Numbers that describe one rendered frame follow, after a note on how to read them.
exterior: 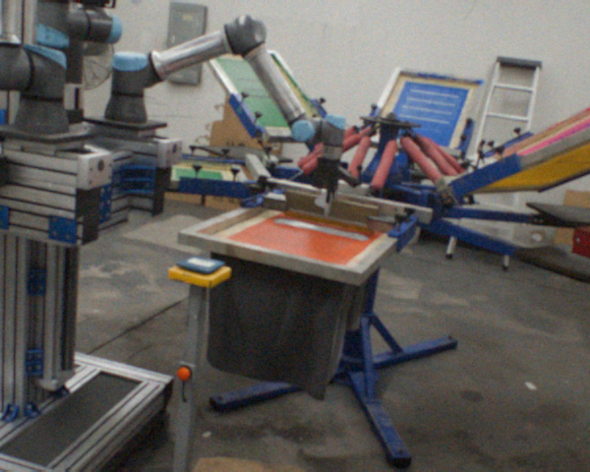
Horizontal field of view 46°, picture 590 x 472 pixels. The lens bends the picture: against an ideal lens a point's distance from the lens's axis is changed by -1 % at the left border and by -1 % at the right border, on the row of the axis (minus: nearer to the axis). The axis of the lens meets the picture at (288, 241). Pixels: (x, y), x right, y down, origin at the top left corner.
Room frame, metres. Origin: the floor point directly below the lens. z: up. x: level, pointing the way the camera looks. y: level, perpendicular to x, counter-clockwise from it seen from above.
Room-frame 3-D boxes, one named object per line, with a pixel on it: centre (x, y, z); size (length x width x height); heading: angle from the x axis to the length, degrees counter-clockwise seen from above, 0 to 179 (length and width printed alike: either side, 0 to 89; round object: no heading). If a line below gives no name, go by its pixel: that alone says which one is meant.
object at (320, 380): (2.06, 0.03, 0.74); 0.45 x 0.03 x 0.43; 71
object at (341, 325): (2.21, -0.24, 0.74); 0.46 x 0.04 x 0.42; 161
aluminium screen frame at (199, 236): (2.33, -0.06, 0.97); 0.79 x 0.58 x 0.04; 161
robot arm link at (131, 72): (2.48, 0.63, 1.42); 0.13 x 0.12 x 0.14; 175
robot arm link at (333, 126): (2.54, -0.11, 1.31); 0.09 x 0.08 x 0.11; 85
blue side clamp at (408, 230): (2.47, -0.41, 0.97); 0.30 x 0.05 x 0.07; 161
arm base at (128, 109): (2.47, 0.63, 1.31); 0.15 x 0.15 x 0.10
